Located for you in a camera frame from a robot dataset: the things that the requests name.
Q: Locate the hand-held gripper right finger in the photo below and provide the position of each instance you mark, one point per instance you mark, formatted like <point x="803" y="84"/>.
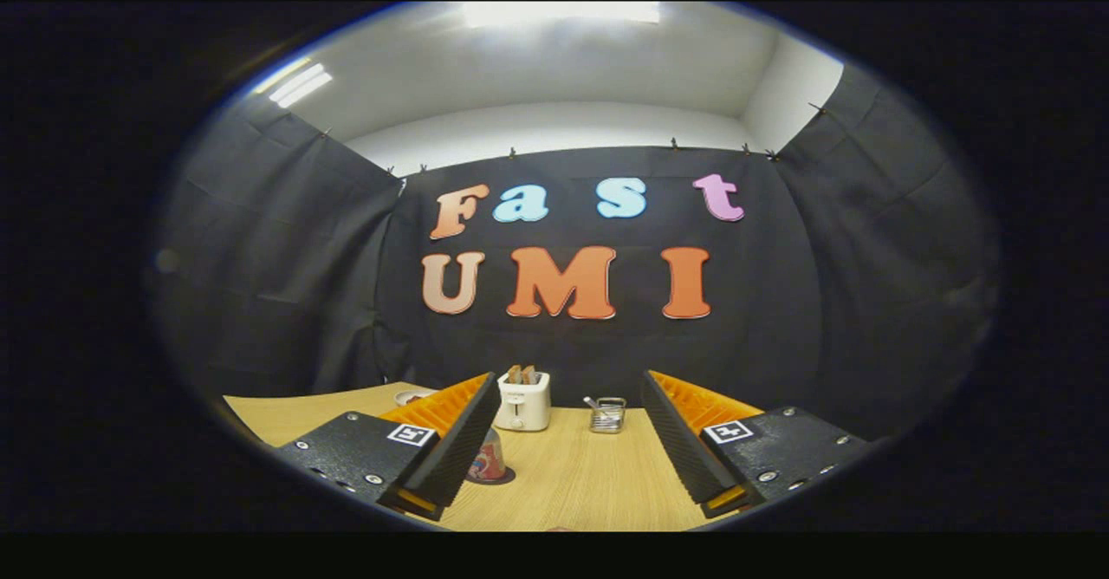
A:
<point x="684" y="449"/>

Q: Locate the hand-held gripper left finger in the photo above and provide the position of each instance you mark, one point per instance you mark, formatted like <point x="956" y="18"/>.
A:
<point x="455" y="449"/>

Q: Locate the silver juice bottle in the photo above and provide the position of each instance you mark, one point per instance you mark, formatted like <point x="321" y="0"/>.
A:
<point x="489" y="458"/>

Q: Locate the brown round coaster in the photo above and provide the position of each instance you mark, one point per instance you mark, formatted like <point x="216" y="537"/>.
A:
<point x="505" y="478"/>

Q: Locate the white plate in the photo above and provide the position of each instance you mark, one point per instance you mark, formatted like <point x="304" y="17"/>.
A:
<point x="409" y="397"/>

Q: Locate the white toaster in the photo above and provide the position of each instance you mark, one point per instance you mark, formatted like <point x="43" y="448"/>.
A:
<point x="522" y="410"/>

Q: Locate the wooden table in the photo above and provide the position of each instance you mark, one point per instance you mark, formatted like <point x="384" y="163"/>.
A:
<point x="572" y="484"/>

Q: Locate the black backdrop cloth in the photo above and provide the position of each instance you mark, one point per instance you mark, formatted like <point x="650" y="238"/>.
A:
<point x="780" y="302"/>

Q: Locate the small ceiling light panel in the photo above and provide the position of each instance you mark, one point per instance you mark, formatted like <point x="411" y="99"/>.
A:
<point x="299" y="85"/>

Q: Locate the large ceiling light panel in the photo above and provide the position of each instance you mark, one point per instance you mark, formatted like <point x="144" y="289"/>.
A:
<point x="563" y="14"/>

